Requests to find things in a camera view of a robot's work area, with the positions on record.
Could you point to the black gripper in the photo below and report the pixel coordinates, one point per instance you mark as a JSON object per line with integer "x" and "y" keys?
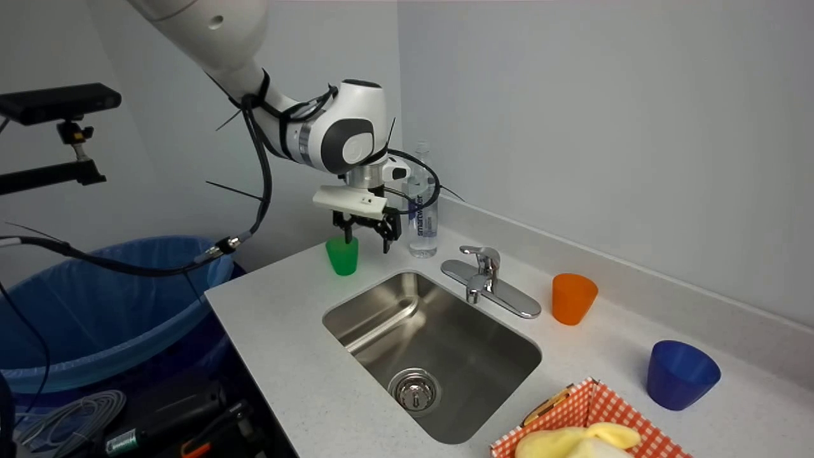
{"x": 361, "y": 206}

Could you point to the green plastic cup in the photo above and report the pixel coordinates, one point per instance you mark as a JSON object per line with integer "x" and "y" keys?
{"x": 343, "y": 255}

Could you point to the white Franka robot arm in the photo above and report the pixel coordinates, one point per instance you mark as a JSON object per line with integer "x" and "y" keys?
{"x": 213, "y": 35}

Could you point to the orange plastic cup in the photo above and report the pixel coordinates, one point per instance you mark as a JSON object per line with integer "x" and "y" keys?
{"x": 573, "y": 301}

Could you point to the blue plastic cup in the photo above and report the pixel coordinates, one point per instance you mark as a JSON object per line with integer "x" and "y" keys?
{"x": 681, "y": 377}

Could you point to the clear plastic water bottle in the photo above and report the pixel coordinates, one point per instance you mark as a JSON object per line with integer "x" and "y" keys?
{"x": 423, "y": 225}

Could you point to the chrome sink faucet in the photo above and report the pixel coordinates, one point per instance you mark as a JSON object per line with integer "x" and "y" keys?
{"x": 485, "y": 284}

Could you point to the stainless steel sink basin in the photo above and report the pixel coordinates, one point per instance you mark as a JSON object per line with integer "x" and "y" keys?
{"x": 448, "y": 348}

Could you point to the metal sink drain strainer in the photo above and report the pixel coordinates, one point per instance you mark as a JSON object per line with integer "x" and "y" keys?
{"x": 415, "y": 390}

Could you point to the blue lined trash bin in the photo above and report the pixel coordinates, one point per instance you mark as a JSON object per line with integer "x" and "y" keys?
{"x": 94, "y": 314}

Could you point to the orange checkered paper basket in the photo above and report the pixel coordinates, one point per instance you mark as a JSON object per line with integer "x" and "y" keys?
{"x": 593, "y": 409}

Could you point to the yellow soft food toy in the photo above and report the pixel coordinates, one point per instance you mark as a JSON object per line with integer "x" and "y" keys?
{"x": 576, "y": 442}

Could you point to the grey mesh disc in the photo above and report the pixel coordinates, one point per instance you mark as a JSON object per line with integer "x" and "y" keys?
{"x": 73, "y": 423}

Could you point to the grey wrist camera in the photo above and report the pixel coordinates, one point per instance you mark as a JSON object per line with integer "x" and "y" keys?
{"x": 399, "y": 170}

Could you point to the black camera stand clamp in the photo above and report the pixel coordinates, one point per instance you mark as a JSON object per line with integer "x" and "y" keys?
{"x": 64, "y": 167}

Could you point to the black stereo camera bar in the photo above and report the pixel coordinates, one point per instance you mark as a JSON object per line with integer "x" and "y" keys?
{"x": 59, "y": 101}

